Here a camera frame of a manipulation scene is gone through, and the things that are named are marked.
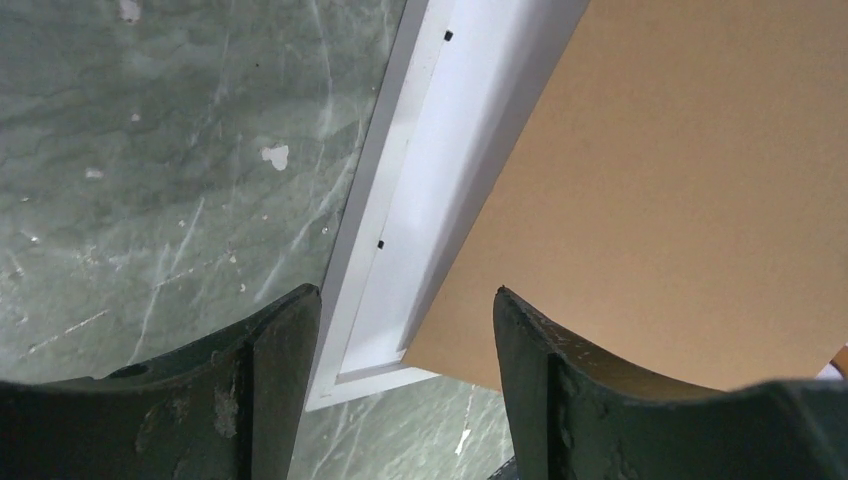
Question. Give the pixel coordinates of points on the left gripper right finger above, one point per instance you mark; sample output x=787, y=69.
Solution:
x=578, y=411

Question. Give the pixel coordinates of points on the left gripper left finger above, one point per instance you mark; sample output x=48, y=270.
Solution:
x=226, y=406

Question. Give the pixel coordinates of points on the brown backing board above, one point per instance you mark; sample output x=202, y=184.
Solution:
x=678, y=197

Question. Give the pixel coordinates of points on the white picture frame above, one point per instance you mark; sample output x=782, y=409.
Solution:
x=461, y=82

